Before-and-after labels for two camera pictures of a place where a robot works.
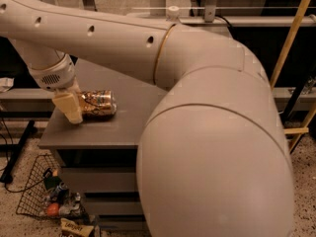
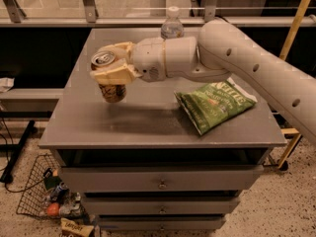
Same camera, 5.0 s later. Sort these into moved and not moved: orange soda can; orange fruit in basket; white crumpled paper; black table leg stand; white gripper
Moved: orange soda can; white gripper
Not moved: orange fruit in basket; white crumpled paper; black table leg stand
